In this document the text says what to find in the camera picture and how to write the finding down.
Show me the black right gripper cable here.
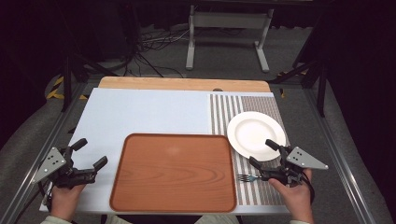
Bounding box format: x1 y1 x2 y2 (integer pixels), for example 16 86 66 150
300 171 316 204

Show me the aluminium frame rail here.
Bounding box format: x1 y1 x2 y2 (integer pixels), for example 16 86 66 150
303 88 378 224
0 82 90 224

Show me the grey striped placemat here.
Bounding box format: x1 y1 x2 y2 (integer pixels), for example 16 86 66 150
208 93 291 207

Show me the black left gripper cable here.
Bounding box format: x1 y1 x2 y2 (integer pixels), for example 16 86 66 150
36 181 54 213

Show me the yellow black floor tape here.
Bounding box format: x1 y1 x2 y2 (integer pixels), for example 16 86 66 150
46 76 89 101

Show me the brown wood-grain tray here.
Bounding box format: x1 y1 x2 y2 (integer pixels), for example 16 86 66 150
109 133 238 214

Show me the person's left hand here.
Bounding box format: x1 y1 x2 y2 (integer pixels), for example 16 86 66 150
49 183 87 222

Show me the grey metal stand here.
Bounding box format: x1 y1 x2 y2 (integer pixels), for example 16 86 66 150
185 4 275 74

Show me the silver fork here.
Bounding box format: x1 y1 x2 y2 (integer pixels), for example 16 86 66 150
237 174 263 183

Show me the bundle of floor cables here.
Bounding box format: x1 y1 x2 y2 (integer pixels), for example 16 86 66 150
122 22 191 78

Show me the white round plate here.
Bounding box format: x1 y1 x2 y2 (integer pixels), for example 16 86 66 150
226 111 287 162

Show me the person's right hand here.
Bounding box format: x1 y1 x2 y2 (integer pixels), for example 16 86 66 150
268 167 315 224

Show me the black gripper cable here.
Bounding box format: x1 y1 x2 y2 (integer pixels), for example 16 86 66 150
36 181 54 213
300 171 316 204

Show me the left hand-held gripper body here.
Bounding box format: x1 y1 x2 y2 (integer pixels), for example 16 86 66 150
32 147 97 189

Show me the black tripod stand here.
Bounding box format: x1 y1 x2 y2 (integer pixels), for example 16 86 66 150
60 46 120 113
267 15 332 119

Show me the pale white table sheet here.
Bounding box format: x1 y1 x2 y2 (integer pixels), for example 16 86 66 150
39 87 291 216

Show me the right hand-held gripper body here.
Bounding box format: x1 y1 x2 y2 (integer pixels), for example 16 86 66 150
261 146 330 189

